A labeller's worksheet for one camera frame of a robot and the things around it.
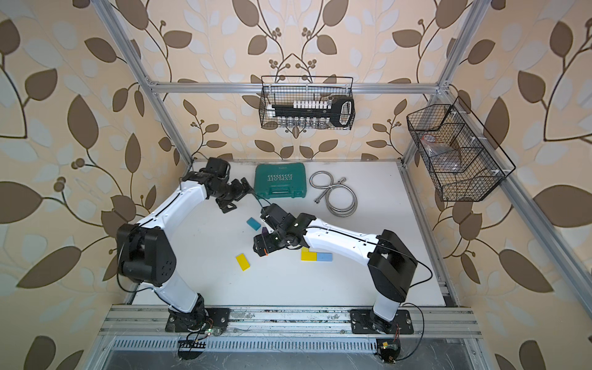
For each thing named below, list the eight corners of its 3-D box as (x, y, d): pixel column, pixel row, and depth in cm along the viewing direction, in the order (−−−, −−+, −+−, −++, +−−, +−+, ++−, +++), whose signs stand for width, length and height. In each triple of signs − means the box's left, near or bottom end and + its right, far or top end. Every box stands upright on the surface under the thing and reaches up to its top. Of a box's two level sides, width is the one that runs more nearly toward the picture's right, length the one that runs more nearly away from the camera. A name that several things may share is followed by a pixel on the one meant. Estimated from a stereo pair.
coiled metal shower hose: (310, 217, 102) (311, 213, 99) (310, 175, 118) (310, 170, 116) (359, 217, 102) (360, 213, 99) (351, 175, 118) (352, 170, 116)
